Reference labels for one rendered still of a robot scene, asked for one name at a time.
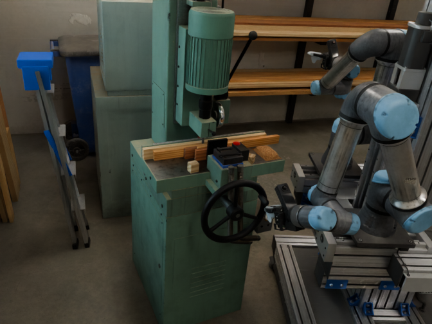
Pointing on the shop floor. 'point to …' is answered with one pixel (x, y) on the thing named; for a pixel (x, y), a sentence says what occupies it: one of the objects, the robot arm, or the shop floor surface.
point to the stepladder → (55, 138)
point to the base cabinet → (186, 259)
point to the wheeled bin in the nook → (79, 89)
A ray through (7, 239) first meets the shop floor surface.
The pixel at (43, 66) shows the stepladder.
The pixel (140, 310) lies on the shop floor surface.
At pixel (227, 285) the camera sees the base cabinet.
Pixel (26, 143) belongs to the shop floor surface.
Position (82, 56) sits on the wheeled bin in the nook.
